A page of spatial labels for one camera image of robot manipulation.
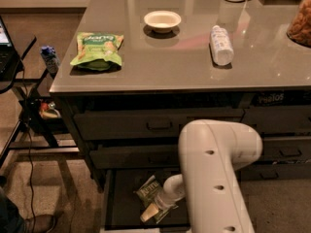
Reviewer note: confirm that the green jalapeno chip bag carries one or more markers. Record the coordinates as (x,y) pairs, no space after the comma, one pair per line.
(147,194)

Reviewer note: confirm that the black laptop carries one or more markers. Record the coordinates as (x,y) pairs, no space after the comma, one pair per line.
(9,57)

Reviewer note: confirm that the top right drawer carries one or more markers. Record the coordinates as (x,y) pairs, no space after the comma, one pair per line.
(279,120)

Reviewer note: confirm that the blue jeans leg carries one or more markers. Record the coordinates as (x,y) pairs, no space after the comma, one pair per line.
(10,219)

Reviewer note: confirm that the middle left drawer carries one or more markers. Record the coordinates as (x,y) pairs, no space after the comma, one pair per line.
(135,157)

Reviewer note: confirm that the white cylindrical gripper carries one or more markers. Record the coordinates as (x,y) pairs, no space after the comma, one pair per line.
(166,197)

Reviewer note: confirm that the colourful items under desk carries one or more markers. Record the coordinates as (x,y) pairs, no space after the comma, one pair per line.
(49,111)

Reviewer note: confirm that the brown leather shoe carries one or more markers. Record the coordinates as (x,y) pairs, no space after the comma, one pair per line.
(40,224)

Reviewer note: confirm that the black side desk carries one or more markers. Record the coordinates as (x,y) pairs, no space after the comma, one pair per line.
(32,132)

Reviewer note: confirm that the blue cap water bottle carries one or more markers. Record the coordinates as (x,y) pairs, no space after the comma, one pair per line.
(50,58)

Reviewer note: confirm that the white plastic bottle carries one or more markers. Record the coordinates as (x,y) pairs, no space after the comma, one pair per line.
(221,47)

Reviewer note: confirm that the dark cabinet counter unit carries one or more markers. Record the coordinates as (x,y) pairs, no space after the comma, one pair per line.
(176,70)

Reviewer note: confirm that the bottom right drawer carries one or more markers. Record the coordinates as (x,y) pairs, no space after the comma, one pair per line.
(276,172)

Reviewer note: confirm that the white paper bowl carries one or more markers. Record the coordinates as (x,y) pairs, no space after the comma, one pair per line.
(162,21)

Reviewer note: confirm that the light green snack bag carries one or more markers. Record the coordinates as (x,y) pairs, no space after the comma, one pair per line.
(97,51)

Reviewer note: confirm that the middle right drawer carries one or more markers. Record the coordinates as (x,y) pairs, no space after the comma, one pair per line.
(290,151)

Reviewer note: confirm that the top left drawer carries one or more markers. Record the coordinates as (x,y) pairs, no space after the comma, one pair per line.
(138,124)

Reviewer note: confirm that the open bottom drawer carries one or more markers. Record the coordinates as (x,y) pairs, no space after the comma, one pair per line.
(122,207)

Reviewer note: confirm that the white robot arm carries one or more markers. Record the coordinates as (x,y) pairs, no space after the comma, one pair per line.
(210,151)

